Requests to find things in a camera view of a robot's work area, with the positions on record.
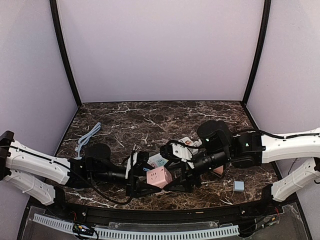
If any small blue cube adapter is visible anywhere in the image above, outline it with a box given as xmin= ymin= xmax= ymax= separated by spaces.
xmin=233 ymin=181 xmax=245 ymax=192

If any white cube socket adapter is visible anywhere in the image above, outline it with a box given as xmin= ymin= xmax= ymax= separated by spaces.
xmin=179 ymin=136 xmax=195 ymax=147

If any left black frame post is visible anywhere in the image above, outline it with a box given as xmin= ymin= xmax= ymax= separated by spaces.
xmin=49 ymin=0 xmax=82 ymax=108

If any large pink cube adapter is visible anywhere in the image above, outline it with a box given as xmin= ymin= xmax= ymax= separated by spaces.
xmin=146 ymin=166 xmax=173 ymax=189

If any white multicolour power strip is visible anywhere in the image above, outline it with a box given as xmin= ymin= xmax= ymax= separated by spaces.
xmin=147 ymin=153 xmax=168 ymax=168

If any small pink cube adapter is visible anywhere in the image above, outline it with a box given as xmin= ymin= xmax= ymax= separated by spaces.
xmin=213 ymin=165 xmax=224 ymax=176

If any black front table rail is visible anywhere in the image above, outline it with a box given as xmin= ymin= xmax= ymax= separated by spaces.
xmin=65 ymin=201 xmax=258 ymax=225

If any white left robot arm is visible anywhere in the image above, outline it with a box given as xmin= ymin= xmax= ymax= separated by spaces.
xmin=0 ymin=130 xmax=162 ymax=206

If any small circuit board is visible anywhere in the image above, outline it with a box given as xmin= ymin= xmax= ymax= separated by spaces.
xmin=72 ymin=223 xmax=95 ymax=237

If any black frame post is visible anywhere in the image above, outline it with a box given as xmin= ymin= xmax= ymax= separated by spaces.
xmin=49 ymin=0 xmax=82 ymax=108
xmin=242 ymin=0 xmax=272 ymax=106

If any white slotted cable duct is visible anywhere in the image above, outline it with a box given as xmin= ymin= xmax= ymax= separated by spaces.
xmin=32 ymin=213 xmax=240 ymax=240

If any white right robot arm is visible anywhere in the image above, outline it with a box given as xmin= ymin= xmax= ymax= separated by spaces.
xmin=160 ymin=120 xmax=320 ymax=202

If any blue power strip cable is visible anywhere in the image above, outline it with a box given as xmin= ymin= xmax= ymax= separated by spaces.
xmin=77 ymin=121 xmax=102 ymax=160

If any right black frame post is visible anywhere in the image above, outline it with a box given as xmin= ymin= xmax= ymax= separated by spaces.
xmin=242 ymin=0 xmax=272 ymax=106

